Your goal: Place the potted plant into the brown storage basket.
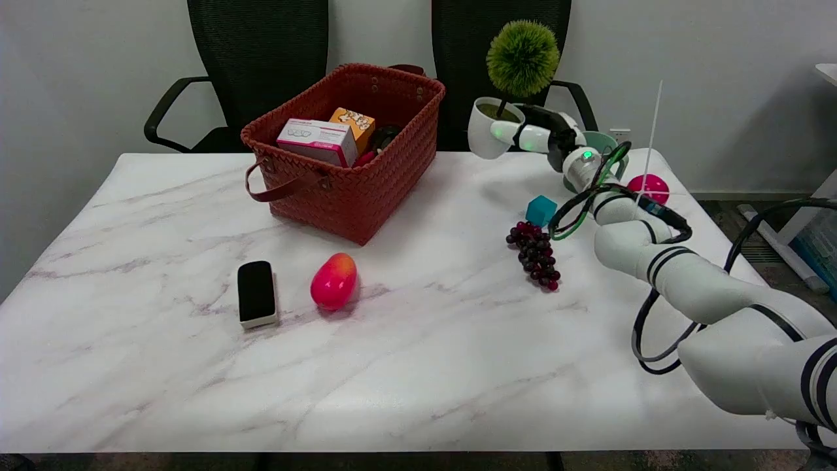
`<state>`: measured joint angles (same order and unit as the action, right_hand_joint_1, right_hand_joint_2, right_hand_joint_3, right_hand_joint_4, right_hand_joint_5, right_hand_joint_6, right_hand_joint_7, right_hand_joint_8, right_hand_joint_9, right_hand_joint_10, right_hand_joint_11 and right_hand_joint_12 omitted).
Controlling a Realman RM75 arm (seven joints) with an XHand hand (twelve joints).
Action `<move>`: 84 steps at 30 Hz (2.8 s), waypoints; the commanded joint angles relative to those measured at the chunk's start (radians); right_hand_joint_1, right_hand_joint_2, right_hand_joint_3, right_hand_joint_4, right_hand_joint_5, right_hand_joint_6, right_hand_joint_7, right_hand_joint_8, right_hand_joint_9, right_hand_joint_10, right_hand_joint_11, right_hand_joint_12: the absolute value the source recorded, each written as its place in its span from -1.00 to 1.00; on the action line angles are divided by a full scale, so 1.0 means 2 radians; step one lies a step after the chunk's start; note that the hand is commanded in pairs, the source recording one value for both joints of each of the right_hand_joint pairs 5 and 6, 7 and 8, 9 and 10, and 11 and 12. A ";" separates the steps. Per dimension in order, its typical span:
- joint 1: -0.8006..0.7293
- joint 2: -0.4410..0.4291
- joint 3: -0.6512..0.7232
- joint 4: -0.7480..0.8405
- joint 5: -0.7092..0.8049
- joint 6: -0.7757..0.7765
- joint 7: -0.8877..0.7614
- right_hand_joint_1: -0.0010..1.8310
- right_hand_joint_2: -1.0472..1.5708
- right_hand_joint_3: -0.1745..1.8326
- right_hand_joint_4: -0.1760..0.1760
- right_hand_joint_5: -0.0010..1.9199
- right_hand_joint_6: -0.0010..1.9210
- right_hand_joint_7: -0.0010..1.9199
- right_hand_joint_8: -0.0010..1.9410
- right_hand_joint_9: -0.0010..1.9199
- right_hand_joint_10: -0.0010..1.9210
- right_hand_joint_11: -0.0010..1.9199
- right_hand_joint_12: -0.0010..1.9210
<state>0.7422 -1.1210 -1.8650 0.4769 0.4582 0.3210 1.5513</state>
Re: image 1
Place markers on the black whiteboard eraser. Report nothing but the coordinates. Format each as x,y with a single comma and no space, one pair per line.
256,291

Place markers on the black round object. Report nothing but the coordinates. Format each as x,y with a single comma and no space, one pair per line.
384,136

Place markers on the pink white carton box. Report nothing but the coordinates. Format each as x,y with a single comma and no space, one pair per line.
314,139

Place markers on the red yellow toy mango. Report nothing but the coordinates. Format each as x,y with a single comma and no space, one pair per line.
333,281

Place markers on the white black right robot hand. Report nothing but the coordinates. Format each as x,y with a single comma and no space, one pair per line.
556,134

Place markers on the teal cube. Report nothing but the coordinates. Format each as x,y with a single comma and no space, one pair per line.
540,210

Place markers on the black mesh office chair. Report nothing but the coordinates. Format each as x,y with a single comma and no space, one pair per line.
464,52
261,59

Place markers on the orange snack box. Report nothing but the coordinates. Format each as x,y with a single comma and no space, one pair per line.
356,123

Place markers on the white pipe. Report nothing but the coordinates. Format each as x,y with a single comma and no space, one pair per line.
781,248

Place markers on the mint green mug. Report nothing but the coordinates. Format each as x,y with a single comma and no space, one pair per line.
605,140

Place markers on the dark red grape bunch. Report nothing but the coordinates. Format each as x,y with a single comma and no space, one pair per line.
536,255

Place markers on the pink ball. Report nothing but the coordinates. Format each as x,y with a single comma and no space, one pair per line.
654,190

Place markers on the white table corner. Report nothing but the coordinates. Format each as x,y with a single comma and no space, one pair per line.
828,72

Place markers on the blue white cardboard box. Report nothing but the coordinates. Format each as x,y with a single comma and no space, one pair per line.
817,242

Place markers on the brown woven storage basket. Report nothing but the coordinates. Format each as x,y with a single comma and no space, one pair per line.
353,196

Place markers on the green ball plant white pot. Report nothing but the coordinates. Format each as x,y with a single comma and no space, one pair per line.
521,57

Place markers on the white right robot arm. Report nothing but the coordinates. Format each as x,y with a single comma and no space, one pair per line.
719,294

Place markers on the white zip tie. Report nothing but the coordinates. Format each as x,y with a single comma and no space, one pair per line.
651,137

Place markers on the white wall outlet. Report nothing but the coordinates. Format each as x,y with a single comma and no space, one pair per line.
619,134

